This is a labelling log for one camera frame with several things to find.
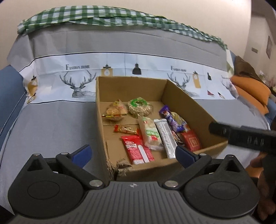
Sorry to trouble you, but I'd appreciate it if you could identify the red snack packet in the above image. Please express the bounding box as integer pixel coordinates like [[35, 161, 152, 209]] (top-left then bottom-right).
[[180, 130, 202, 152]]

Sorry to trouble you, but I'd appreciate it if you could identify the purple Alpenliebe candy bar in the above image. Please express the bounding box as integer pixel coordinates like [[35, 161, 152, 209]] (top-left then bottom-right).
[[159, 105, 184, 133]]

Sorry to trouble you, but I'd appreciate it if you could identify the green white rice cracker pack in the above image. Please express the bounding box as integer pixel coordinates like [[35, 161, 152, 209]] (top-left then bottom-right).
[[138, 116, 165, 150]]

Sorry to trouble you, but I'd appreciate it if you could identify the yellow Alpenliebe candy bar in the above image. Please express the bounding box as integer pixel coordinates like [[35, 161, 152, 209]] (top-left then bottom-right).
[[171, 112, 190, 132]]

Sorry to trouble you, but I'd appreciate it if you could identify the small red gold candy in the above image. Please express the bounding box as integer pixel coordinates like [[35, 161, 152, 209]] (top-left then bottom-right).
[[114, 125, 139, 135]]

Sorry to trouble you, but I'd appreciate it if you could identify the red spicy strip packet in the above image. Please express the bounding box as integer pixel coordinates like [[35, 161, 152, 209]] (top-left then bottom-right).
[[121, 135, 154, 165]]

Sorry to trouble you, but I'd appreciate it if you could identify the round cookie bag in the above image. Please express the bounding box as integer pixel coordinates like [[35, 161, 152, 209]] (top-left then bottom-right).
[[101, 99, 128, 121]]

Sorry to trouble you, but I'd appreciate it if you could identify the peanut candy clear bag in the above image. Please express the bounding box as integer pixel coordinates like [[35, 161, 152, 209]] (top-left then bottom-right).
[[127, 97, 153, 118]]

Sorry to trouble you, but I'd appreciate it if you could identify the person's right hand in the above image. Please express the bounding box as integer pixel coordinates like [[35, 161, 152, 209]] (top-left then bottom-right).
[[246, 152, 275, 221]]

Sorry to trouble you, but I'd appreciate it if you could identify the dark foil snack packet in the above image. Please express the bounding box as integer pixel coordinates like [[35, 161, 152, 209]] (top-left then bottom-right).
[[171, 130, 185, 146]]

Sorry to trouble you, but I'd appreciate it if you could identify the orange cushion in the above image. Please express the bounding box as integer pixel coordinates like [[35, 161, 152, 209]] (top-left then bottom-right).
[[230, 75, 271, 115]]

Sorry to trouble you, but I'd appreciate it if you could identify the clear silver stick packet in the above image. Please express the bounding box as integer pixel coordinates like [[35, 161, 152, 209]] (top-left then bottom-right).
[[154, 119, 177, 159]]

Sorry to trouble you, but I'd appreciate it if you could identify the brown cardboard box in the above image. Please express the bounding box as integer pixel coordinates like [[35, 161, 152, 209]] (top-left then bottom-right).
[[96, 77, 227, 182]]

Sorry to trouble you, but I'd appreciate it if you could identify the brown blanket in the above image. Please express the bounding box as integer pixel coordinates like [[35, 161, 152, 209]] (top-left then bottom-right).
[[234, 56, 262, 82]]

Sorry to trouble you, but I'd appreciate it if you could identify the small framed picture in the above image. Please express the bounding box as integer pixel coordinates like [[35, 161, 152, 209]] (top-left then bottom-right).
[[266, 36, 273, 59]]

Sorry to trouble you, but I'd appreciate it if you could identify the grey deer print sofa cover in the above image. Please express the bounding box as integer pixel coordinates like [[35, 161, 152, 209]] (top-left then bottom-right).
[[1, 25, 269, 210]]

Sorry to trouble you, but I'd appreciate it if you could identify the green checkered cloth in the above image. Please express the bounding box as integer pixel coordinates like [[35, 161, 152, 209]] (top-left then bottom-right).
[[17, 6, 228, 50]]

